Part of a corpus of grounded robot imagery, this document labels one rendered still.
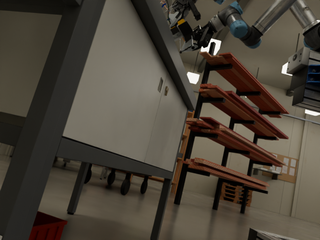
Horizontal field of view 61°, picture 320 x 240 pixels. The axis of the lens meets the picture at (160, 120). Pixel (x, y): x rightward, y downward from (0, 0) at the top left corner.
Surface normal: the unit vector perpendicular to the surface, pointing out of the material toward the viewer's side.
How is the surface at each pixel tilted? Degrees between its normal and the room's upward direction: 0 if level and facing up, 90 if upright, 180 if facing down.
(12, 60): 90
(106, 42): 90
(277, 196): 90
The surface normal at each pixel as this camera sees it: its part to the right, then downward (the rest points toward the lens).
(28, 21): -0.25, -0.25
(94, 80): 0.94, 0.18
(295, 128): 0.07, -0.18
